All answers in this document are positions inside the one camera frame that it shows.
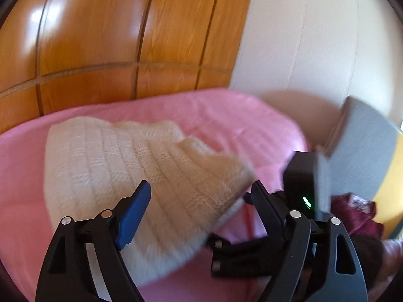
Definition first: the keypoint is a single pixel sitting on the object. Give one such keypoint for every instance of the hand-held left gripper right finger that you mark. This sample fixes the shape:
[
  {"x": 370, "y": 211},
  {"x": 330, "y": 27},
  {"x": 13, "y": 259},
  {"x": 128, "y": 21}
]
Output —
[{"x": 266, "y": 209}]

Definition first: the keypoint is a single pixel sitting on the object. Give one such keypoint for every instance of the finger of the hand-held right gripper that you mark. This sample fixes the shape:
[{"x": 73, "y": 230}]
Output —
[
  {"x": 248, "y": 199},
  {"x": 239, "y": 258}
]

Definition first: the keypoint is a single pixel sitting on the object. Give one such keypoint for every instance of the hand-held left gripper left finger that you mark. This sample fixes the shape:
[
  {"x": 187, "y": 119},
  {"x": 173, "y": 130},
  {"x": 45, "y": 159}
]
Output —
[{"x": 135, "y": 207}]

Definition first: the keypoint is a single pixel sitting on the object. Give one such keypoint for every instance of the white knitted sweater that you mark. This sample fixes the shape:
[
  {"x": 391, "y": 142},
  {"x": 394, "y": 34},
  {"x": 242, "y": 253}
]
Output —
[{"x": 110, "y": 163}]

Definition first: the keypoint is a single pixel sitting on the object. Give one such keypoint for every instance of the person's right forearm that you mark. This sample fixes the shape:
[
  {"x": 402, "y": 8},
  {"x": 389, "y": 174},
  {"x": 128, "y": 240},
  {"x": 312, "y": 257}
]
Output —
[{"x": 368, "y": 254}]

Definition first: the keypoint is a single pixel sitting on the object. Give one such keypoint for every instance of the maroon patterned clothing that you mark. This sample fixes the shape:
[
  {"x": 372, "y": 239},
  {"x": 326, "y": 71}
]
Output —
[{"x": 355, "y": 214}]

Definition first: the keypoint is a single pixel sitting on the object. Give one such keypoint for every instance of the grey and yellow cushion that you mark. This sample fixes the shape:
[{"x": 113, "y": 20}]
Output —
[{"x": 362, "y": 151}]

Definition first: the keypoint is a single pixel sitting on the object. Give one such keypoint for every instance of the pink quilted bedspread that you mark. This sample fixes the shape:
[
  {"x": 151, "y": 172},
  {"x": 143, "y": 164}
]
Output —
[{"x": 220, "y": 116}]

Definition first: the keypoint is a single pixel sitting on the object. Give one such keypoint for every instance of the wooden headboard panel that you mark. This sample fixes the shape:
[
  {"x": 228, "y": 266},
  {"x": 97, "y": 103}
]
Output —
[{"x": 94, "y": 37}]

